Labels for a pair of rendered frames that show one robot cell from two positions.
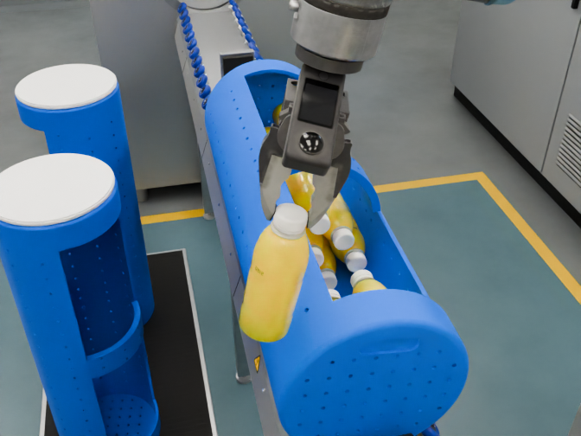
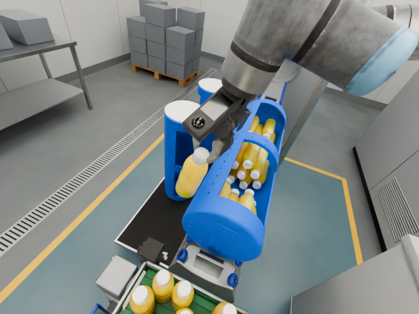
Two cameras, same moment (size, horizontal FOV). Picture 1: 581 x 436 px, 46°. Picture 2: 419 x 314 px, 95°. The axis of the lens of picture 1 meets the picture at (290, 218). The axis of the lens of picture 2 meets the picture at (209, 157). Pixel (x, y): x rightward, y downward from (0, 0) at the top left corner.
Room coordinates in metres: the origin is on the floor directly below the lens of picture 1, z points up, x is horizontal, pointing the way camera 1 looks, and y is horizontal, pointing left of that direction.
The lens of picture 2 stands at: (0.32, -0.18, 1.73)
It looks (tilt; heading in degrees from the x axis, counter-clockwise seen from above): 43 degrees down; 26
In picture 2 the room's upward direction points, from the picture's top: 12 degrees clockwise
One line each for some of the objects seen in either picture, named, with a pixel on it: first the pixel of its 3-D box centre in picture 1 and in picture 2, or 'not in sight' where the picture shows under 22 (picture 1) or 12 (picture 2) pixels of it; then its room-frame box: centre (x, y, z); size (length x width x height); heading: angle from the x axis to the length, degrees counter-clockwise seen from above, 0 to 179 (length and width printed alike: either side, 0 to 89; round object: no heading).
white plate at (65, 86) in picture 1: (67, 85); (214, 85); (1.77, 0.63, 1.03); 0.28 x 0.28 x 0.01
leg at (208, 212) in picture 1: (204, 158); not in sight; (2.55, 0.38, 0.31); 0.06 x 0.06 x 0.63; 13
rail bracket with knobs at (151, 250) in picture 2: not in sight; (153, 255); (0.49, 0.05, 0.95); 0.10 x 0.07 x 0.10; 103
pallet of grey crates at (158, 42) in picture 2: not in sight; (166, 42); (3.52, 2.85, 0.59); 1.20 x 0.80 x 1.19; 103
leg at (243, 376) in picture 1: (240, 313); not in sight; (1.59, 0.16, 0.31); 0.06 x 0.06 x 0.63; 13
